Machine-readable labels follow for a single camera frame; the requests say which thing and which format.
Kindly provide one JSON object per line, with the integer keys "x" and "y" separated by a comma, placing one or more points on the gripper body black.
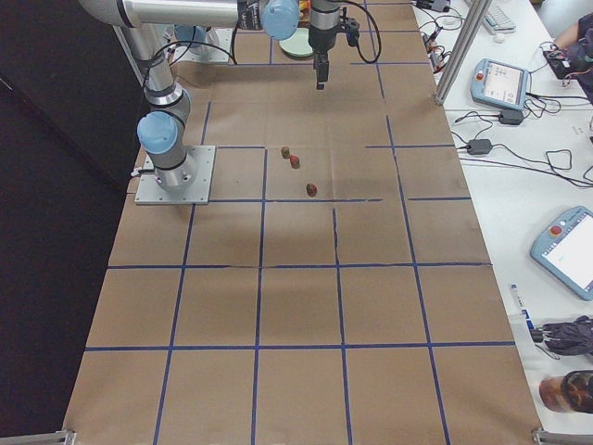
{"x": 321, "y": 41}

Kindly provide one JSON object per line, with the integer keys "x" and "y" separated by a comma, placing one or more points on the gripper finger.
{"x": 325, "y": 69}
{"x": 319, "y": 72}

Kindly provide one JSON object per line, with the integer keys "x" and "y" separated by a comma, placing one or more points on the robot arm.
{"x": 279, "y": 20}
{"x": 161, "y": 131}

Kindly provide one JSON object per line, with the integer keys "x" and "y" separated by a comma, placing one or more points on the light green plate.
{"x": 297, "y": 46}

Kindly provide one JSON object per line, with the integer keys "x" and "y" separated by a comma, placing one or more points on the black power adapter near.
{"x": 479, "y": 147}

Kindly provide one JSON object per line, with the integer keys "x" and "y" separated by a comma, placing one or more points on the black power adapter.
{"x": 479, "y": 147}
{"x": 511, "y": 117}

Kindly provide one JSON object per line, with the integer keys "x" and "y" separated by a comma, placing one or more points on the far teach pendant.
{"x": 499, "y": 84}

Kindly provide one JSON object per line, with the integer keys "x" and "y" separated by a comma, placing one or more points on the teach pendant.
{"x": 564, "y": 249}
{"x": 499, "y": 84}

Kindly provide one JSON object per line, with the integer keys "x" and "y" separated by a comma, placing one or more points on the white keyboard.
{"x": 496, "y": 21}

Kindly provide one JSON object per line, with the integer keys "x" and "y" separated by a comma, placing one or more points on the black power adapter far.
{"x": 511, "y": 117}

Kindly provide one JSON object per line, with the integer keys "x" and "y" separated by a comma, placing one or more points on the person at desk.
{"x": 576, "y": 43}

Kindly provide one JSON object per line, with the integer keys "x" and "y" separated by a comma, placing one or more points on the near teach pendant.
{"x": 564, "y": 249}

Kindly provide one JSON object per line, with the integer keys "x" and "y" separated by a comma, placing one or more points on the folded dark umbrella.
{"x": 566, "y": 338}

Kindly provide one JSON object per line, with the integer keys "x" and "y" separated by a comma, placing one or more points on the brown glass bottle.
{"x": 571, "y": 393}

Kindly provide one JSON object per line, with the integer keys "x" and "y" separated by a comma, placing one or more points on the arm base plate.
{"x": 188, "y": 184}
{"x": 203, "y": 44}

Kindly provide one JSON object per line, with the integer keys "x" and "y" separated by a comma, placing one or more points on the aluminium frame post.
{"x": 469, "y": 28}

